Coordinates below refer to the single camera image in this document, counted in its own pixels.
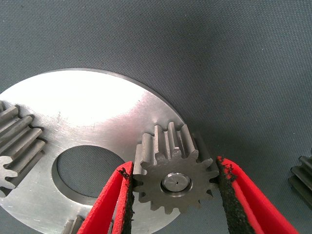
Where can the steel pin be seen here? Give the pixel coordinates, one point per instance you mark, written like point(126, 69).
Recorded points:
point(176, 182)

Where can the large steel gear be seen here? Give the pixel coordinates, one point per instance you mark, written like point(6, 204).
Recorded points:
point(302, 175)

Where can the dark grey table cloth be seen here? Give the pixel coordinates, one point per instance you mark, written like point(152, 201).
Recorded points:
point(219, 61)

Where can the small steel gear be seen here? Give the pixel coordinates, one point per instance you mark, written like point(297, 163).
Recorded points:
point(156, 180)
point(17, 141)
point(73, 225)

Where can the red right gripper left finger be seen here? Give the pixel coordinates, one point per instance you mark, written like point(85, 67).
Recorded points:
point(107, 207)

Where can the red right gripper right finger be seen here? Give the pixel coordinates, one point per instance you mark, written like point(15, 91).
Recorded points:
point(243, 202)

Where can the round metal plate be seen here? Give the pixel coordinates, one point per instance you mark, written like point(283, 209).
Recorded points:
point(85, 102)

